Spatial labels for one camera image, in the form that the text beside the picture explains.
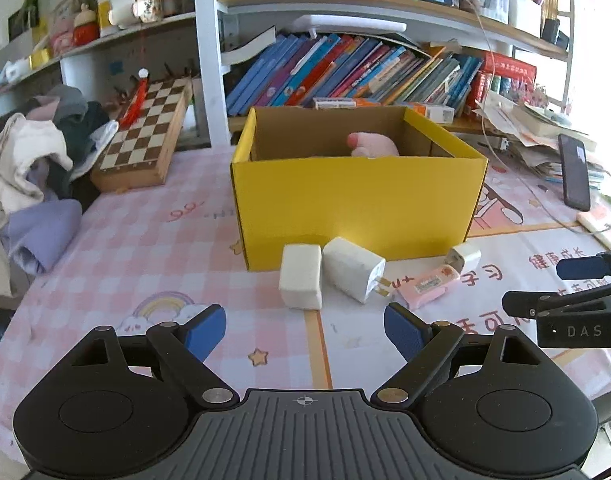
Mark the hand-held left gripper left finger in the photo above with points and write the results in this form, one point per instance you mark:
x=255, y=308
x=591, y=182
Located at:
x=205, y=330

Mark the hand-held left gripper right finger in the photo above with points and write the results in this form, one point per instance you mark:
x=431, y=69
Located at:
x=403, y=332

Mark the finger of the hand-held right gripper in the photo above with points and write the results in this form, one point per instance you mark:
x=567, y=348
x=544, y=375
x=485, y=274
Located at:
x=580, y=267
x=560, y=301

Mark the small pink packet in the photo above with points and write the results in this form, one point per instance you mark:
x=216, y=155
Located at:
x=428, y=285

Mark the large white charger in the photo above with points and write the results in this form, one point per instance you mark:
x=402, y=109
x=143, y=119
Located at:
x=350, y=267

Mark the small white charger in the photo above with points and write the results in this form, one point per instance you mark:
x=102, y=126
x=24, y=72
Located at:
x=465, y=256

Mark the white foam block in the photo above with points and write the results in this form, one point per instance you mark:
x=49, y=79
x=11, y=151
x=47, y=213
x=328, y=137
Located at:
x=300, y=275

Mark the yellow cardboard box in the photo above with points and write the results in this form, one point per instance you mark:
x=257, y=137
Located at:
x=355, y=200

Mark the pink plush pig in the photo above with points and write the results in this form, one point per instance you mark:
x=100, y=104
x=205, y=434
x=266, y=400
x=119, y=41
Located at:
x=373, y=145

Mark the printed booklet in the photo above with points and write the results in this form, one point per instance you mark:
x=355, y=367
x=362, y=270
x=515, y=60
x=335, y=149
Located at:
x=603, y=222

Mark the black smartphone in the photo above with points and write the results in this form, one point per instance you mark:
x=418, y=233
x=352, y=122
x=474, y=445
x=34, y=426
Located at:
x=574, y=172

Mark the pink checked printed tablecloth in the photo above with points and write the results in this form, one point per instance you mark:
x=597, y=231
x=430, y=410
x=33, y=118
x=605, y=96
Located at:
x=135, y=260

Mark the stack of papers and books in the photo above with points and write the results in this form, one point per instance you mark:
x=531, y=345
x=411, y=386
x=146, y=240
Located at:
x=530, y=130

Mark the red thick book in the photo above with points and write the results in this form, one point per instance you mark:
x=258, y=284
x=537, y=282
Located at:
x=505, y=80

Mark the wooden chessboard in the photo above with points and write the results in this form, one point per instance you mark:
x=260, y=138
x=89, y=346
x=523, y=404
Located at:
x=145, y=130

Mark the orange and white carton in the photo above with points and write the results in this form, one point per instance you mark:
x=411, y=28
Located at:
x=433, y=111
x=340, y=103

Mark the pile of clothes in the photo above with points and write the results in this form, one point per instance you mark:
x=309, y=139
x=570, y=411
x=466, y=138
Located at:
x=35, y=170

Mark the small black device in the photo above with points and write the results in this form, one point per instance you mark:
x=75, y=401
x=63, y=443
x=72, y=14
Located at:
x=554, y=34

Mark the red tassel ornament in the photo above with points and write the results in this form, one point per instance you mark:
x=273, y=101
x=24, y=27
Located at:
x=135, y=100

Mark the white pen holder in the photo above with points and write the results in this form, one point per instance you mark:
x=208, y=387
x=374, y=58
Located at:
x=525, y=12

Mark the row of colourful books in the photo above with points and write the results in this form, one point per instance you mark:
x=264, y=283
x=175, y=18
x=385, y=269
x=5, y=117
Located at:
x=345, y=70

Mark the white shelf unit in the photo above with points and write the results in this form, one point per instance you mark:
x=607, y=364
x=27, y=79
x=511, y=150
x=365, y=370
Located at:
x=208, y=60

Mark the white light bar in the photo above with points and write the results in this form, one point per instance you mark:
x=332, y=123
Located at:
x=350, y=24

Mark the small yellow box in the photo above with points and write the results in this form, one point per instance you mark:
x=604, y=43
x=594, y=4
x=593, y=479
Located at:
x=40, y=58

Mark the red and white doll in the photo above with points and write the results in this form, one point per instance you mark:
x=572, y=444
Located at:
x=85, y=27

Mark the green potted plant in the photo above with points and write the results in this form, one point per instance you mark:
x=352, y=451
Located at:
x=27, y=12

